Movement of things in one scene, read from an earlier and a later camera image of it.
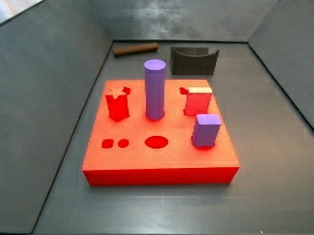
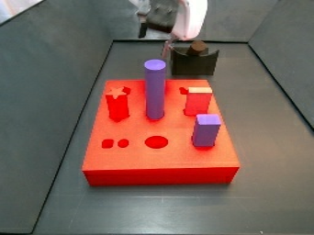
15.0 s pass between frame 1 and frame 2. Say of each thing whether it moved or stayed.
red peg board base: stayed
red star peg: stayed
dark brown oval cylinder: moved
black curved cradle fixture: stayed
